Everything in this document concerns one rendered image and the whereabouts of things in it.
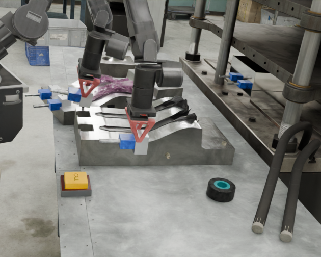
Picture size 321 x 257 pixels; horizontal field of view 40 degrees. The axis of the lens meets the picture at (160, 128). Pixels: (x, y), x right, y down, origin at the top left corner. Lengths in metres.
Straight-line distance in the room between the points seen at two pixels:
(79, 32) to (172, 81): 3.81
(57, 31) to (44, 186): 2.45
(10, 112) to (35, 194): 1.46
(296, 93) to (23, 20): 0.96
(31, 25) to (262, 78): 1.23
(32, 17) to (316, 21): 0.91
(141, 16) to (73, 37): 3.80
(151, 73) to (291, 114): 0.68
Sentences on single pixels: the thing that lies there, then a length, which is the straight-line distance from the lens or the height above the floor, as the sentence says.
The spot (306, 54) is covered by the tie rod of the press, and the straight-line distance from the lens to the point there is 1.60.
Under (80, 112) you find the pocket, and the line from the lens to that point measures 1.53.
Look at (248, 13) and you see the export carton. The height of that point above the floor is 0.44.
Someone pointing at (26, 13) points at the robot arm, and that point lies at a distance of 1.07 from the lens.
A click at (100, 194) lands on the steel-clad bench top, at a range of 1.24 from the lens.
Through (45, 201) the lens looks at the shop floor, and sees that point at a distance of 2.64.
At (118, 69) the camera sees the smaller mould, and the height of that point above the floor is 0.84.
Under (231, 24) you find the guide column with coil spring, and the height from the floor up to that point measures 1.10.
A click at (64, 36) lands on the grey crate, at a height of 0.32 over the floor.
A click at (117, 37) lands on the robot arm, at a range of 1.39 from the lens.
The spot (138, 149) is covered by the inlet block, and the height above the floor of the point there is 0.92.
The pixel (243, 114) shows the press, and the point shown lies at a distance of 2.00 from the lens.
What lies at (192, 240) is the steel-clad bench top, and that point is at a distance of 1.12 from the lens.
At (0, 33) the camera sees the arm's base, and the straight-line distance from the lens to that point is 1.08.
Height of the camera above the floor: 1.48
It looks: 24 degrees down
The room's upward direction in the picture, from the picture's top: 8 degrees clockwise
